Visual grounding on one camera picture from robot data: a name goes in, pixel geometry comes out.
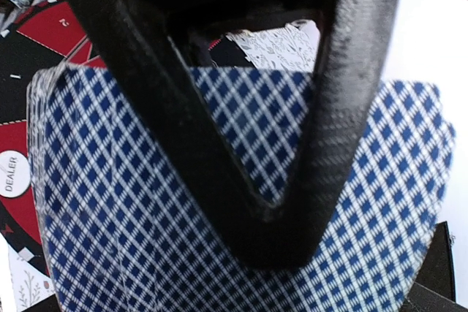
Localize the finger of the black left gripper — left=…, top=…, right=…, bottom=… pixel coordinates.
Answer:
left=67, top=0, right=398, bottom=270

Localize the white dealer button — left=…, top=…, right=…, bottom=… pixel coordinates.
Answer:
left=0, top=150, right=31, bottom=199

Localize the blue checkered card deck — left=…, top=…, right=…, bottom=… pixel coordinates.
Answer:
left=27, top=64, right=456, bottom=311

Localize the round red black poker mat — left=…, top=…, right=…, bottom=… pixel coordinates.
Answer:
left=0, top=0, right=110, bottom=276

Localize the black poker chip case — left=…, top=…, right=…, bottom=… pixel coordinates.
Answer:
left=399, top=221, right=467, bottom=312

